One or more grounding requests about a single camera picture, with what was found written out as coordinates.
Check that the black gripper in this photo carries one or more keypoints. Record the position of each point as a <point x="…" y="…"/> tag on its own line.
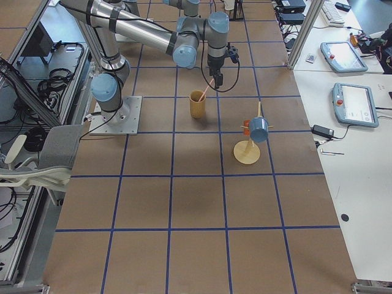
<point x="215" y="63"/>

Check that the pink chopstick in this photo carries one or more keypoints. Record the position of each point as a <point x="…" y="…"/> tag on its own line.
<point x="205" y="90"/>

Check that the orange cup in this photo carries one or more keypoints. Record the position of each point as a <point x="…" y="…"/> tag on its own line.
<point x="245" y="127"/>

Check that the blue cup on tree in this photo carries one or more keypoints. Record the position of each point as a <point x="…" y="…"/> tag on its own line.
<point x="258" y="128"/>

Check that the bamboo chopstick holder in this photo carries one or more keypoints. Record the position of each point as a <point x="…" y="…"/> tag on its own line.
<point x="197" y="104"/>

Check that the white mug far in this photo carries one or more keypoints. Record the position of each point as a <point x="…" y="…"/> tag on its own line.
<point x="229" y="4"/>

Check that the wooden mug tree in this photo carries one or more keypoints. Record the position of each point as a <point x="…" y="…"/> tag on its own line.
<point x="247" y="151"/>

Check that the black power adapter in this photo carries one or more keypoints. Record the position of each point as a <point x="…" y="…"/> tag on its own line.
<point x="322" y="131"/>

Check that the teach pendant far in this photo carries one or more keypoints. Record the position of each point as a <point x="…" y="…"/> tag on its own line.
<point x="342" y="57"/>

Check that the teach pendant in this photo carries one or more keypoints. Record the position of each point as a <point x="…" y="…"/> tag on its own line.
<point x="342" y="57"/>
<point x="354" y="104"/>

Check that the teach pendant near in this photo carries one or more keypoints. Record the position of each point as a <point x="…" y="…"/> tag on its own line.
<point x="354" y="104"/>

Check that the grey office chair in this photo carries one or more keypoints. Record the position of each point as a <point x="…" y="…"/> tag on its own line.
<point x="52" y="170"/>

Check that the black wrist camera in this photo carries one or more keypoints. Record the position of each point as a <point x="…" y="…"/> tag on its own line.
<point x="232" y="53"/>

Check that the black wire mug rack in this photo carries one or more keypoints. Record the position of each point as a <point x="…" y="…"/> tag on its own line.
<point x="237" y="14"/>

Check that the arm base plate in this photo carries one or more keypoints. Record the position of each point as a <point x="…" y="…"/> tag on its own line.
<point x="125" y="121"/>

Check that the aluminium frame post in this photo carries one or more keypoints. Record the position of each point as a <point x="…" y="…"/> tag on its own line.
<point x="311" y="16"/>

